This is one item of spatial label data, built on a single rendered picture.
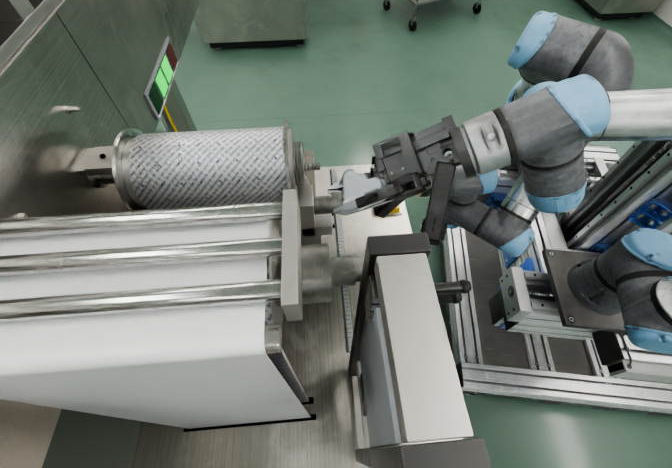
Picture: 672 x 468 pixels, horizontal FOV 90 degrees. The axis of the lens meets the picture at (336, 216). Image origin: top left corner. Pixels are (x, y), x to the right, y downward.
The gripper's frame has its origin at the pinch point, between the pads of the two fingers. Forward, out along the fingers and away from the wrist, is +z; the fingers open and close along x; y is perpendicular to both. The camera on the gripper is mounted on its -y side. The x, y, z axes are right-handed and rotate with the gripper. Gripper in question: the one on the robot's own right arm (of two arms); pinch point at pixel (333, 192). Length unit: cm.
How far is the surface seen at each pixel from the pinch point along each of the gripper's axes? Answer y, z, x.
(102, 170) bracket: 19.6, 36.6, 8.5
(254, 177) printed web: 19.2, 13.0, 11.5
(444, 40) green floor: -109, -126, -266
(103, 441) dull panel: -7, 41, 43
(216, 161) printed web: 21.3, 18.5, 9.6
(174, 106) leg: -27, 59, -71
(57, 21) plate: 34, 40, -9
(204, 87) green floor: -109, 92, -208
